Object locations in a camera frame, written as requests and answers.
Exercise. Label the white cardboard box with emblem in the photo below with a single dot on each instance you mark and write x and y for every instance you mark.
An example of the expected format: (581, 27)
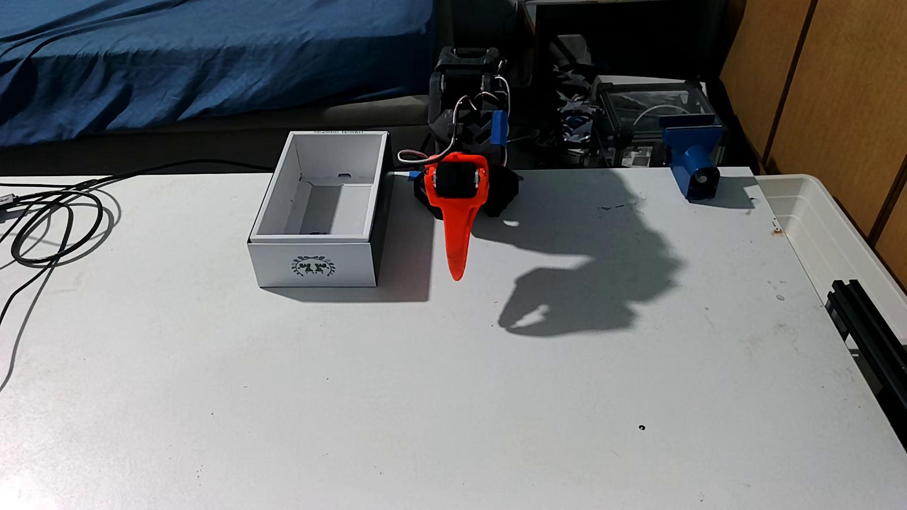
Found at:
(312, 266)

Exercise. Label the clear-walled 3D printer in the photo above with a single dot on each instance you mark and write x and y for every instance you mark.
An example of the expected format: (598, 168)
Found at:
(638, 106)

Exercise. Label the blue printed holder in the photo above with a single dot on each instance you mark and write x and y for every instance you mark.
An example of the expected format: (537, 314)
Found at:
(691, 152)

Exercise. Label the blue bed sheet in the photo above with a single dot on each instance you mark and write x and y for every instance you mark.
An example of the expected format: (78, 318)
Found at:
(177, 56)

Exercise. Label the white plastic bin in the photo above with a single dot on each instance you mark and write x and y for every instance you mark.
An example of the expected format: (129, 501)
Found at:
(815, 219)

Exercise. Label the brown wooden wardrobe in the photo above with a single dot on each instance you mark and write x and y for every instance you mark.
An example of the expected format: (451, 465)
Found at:
(836, 92)

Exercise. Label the black aluminium rail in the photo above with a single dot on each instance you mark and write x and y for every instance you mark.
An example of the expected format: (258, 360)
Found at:
(871, 333)

